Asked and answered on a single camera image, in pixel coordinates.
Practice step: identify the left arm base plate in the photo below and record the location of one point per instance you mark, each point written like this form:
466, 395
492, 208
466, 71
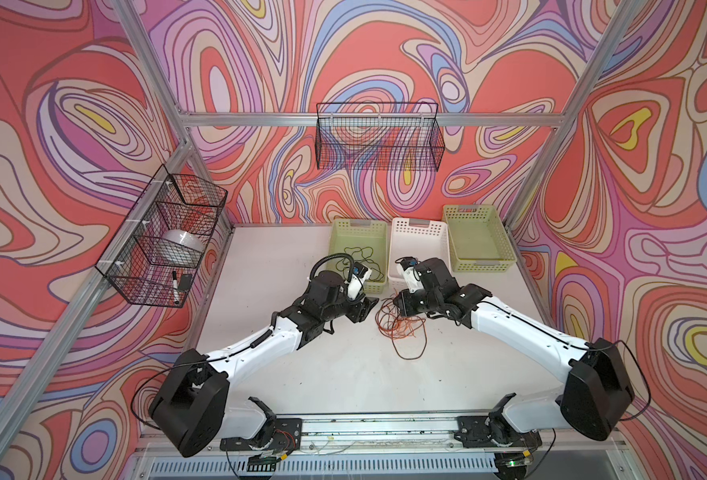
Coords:
276, 436

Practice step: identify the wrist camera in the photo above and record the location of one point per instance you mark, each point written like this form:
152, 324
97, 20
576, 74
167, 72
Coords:
360, 275
406, 267

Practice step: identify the green plastic basket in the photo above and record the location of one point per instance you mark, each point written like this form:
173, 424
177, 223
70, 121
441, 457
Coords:
367, 242
478, 241

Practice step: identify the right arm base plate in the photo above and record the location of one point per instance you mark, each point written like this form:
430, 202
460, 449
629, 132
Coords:
487, 432

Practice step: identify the black marker in wire basket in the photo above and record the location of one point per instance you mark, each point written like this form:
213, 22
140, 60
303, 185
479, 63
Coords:
175, 288

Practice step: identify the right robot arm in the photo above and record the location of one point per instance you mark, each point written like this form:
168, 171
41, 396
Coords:
595, 389

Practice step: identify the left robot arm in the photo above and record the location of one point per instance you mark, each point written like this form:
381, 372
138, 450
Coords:
192, 407

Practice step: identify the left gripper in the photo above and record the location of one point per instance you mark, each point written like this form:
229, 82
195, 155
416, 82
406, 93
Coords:
359, 311

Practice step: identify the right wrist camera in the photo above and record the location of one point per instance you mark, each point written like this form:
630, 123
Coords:
406, 267

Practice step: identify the black wire basket back wall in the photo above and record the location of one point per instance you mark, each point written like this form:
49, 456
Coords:
379, 136

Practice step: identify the left green plastic basket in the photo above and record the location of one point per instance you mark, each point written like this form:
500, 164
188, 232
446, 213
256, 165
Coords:
367, 242

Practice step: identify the white plastic basket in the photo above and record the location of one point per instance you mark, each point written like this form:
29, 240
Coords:
422, 239

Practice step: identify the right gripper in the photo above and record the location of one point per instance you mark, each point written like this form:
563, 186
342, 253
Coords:
404, 306

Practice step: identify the right green plastic basket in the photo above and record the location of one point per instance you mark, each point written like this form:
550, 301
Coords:
478, 241

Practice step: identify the black wire basket left wall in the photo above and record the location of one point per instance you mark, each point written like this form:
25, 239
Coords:
170, 228

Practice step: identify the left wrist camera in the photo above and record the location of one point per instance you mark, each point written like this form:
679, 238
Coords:
360, 275

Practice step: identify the white bowl in wire basket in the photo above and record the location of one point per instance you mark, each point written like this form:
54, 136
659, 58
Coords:
177, 242

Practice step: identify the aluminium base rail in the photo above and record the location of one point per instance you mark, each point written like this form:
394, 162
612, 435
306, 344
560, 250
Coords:
391, 432

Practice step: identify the black wire basket wall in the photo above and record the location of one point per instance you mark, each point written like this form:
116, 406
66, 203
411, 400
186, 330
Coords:
379, 136
170, 228

